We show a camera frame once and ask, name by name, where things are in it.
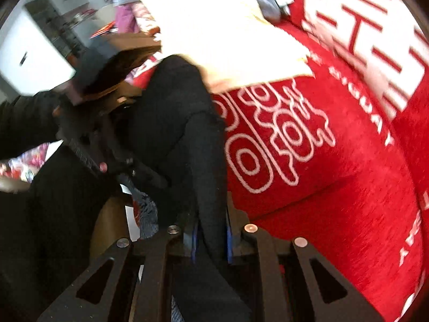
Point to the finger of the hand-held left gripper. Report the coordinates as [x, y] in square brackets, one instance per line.
[147, 177]

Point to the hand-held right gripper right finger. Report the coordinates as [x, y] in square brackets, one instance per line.
[230, 243]

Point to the person's dark clothing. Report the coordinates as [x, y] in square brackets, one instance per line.
[50, 241]

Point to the white cloth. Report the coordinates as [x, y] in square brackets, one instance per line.
[218, 23]

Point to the red printed blanket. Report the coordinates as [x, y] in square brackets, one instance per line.
[335, 208]

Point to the person's left forearm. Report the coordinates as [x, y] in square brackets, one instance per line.
[26, 120]

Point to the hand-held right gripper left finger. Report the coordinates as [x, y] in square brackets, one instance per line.
[194, 245]

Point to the pink garment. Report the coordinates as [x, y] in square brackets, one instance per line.
[125, 18]

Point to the brown wooden board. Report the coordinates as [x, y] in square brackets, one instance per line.
[124, 57]

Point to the white cabinet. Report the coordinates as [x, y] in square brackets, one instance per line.
[26, 50]

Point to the black pants with patterned waistband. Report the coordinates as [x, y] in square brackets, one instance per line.
[174, 124]

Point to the dark storage shelf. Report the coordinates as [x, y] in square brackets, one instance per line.
[50, 23]

